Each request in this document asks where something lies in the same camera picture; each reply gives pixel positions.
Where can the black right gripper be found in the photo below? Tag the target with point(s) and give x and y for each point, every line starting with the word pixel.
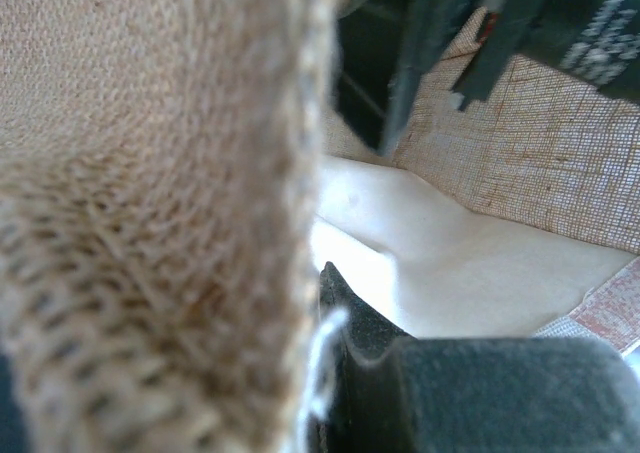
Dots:
pixel 387 46

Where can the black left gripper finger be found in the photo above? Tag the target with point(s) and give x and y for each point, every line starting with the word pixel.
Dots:
pixel 397 393

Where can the brown canvas tote bag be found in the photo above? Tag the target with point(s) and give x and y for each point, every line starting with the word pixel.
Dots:
pixel 175 176

